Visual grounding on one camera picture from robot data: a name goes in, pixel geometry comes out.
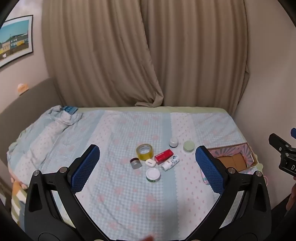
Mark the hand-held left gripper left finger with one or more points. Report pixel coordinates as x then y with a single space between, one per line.
85 169

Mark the blue tissue pack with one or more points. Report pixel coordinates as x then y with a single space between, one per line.
69 109

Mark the small peach figure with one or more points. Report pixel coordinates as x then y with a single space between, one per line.
23 88

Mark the white plastic bottle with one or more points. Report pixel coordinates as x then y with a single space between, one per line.
170 162

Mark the green jar with white lid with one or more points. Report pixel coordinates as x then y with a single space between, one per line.
153 174

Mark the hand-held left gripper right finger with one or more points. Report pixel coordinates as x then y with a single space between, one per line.
209 171

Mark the wall poster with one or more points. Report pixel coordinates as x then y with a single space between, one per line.
16 39

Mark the grey jar with red lid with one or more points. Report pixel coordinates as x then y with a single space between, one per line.
136 164

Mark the yellow tape roll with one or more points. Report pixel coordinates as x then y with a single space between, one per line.
138 155

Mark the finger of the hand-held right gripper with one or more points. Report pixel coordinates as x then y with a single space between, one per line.
278 140
293 133

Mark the checkered floral bed sheet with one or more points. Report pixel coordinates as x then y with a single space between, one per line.
129 199

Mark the cardboard box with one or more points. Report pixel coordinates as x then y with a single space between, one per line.
233 162

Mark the light blue quilt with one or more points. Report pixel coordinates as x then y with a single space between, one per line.
39 146

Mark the white earbuds case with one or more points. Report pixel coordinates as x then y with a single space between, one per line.
150 163

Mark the pale green jar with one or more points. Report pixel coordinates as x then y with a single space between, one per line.
189 146

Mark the person's right hand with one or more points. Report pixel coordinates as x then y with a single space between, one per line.
291 197

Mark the grey padded headboard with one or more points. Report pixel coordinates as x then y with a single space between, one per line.
30 104

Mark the small white jar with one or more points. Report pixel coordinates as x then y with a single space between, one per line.
173 141

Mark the red carton box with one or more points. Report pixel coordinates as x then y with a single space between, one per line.
163 157

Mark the pink flat case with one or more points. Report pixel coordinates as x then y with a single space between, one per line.
204 178

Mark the orange striped plush toy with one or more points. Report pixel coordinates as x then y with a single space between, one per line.
18 199

